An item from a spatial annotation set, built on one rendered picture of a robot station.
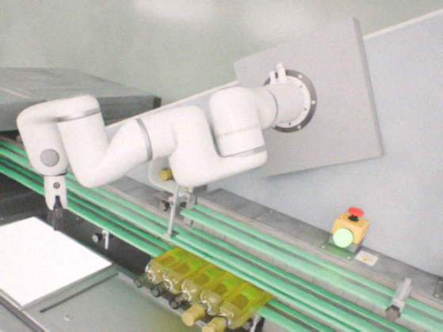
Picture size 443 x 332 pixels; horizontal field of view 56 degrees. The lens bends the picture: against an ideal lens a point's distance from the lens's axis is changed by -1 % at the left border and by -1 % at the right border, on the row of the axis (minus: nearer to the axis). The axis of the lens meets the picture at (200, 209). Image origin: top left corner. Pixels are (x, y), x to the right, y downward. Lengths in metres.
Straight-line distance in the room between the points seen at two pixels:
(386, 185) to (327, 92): 0.27
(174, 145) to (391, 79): 0.54
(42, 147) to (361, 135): 0.71
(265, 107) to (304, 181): 0.33
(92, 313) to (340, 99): 0.82
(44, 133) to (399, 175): 0.80
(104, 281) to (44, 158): 0.51
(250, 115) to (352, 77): 0.31
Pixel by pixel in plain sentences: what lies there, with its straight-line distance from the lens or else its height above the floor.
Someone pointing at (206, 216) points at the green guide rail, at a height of 0.93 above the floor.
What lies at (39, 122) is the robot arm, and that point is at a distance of 0.89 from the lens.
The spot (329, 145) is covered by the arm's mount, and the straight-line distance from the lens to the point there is 1.09.
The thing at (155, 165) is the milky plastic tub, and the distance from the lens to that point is 1.35.
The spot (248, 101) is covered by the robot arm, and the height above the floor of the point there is 1.08.
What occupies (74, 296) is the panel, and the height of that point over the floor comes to 1.18.
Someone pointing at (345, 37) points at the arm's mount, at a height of 0.80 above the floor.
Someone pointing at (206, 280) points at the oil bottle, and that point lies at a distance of 1.06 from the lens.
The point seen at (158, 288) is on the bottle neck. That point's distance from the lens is 1.03.
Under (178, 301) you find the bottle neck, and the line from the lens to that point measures 1.01.
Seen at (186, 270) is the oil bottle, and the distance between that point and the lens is 1.08.
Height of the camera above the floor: 1.82
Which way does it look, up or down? 51 degrees down
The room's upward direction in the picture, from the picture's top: 113 degrees counter-clockwise
